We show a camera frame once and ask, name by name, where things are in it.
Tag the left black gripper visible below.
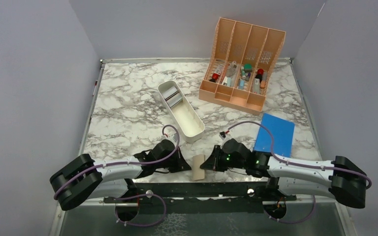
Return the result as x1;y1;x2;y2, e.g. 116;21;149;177
156;147;191;173

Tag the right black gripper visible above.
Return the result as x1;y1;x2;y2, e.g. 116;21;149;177
201;144;246;172

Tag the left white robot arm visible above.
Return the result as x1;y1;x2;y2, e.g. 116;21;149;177
50;139;191;211

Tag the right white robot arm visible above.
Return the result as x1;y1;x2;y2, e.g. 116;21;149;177
200;139;369;209

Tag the stack of cards in tray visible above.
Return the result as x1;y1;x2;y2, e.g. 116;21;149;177
162;87;183;108

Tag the white oblong plastic tray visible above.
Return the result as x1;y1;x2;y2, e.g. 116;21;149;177
157;80;205;143

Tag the blue flat board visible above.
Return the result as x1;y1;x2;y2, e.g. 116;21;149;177
253;114;295;157

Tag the red capped black bottle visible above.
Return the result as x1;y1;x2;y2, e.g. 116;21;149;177
209;73;221;83

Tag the green capped bottle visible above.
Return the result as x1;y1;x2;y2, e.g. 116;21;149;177
243;63;253;73

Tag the red capped bottle right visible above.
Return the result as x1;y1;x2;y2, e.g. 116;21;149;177
255;69;264;83

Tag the peach plastic desk organizer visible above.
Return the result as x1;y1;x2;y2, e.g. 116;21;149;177
198;18;285;115

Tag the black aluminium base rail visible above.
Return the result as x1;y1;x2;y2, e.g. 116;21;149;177
57;181;327;216

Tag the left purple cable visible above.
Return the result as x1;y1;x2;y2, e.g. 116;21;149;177
53;124;181;228

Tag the purple cable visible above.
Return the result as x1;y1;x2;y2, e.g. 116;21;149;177
220;120;373;225
53;124;181;228

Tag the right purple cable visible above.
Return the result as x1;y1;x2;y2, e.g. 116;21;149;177
220;120;373;225

